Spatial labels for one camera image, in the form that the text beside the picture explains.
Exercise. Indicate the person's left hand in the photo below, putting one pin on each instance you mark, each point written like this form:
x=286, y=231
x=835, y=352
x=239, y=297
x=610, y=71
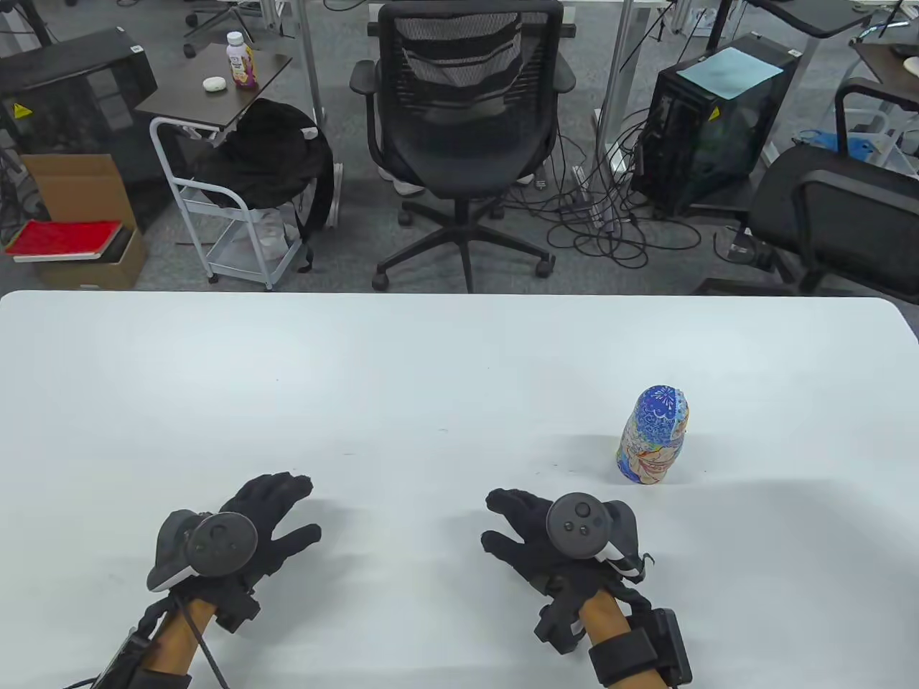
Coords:
x=287, y=495

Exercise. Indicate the person's right hand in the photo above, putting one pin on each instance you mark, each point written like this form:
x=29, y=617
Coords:
x=517, y=538

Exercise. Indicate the large blue Russian doll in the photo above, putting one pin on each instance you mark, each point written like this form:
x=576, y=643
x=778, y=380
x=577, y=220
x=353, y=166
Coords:
x=650, y=438

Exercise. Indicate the person's right forearm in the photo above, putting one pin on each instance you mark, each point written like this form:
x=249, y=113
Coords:
x=607, y=617

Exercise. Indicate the person's left forearm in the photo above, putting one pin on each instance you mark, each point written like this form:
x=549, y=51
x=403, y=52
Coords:
x=179, y=639

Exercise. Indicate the black VR controller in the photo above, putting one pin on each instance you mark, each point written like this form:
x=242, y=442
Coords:
x=578, y=527
x=215, y=542

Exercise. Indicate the white rolling cart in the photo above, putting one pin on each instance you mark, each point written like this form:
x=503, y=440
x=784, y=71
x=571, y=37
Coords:
x=237, y=262

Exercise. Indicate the white shoe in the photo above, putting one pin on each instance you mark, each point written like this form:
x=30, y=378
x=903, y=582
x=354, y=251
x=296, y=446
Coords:
x=406, y=188

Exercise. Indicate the black backpack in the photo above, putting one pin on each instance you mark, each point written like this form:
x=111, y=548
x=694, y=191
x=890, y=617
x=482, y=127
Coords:
x=266, y=158

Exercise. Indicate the red notebook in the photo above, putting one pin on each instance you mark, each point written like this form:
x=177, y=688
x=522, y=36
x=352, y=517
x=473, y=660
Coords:
x=61, y=238

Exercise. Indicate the white power strip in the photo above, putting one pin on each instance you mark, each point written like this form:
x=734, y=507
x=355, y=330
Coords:
x=585, y=183

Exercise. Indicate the brown cardboard box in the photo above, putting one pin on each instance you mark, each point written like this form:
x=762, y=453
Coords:
x=79, y=186

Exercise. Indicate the black mesh office chair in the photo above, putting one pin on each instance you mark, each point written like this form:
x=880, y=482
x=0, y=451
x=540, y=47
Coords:
x=459, y=143

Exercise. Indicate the dark brown side table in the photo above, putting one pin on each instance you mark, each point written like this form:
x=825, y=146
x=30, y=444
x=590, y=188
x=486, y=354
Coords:
x=208, y=100

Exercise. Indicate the small white case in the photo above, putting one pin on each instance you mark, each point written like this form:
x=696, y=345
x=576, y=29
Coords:
x=214, y=84

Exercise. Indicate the purple drink bottle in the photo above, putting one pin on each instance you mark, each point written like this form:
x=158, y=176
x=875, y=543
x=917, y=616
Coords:
x=243, y=68

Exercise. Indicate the white desk leg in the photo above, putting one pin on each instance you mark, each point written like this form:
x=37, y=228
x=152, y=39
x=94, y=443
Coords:
x=616, y=86
x=309, y=64
x=804, y=79

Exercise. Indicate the black glass-sided computer tower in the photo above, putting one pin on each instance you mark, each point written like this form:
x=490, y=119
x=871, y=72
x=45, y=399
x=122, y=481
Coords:
x=711, y=143

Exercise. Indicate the black padded office chair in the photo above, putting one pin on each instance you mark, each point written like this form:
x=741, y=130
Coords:
x=826, y=208

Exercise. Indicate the black mesh-sided computer tower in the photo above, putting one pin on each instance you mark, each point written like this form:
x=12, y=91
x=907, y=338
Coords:
x=64, y=100

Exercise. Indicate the black office chair base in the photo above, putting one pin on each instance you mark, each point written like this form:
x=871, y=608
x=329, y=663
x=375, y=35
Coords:
x=190, y=50

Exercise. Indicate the light blue paper sheet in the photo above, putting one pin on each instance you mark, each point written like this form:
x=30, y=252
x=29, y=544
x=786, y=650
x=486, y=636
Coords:
x=729, y=72

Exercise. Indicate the blue plastic item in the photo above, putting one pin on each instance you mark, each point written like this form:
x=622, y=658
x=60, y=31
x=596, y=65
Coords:
x=854, y=147

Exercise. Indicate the brown desk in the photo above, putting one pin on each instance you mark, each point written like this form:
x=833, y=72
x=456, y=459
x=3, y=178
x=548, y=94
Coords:
x=887, y=68

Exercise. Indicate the black desk top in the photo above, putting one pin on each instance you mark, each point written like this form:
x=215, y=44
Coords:
x=818, y=18

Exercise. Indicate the black glove sensor bracket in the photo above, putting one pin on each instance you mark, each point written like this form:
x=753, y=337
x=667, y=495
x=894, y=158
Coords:
x=240, y=610
x=556, y=628

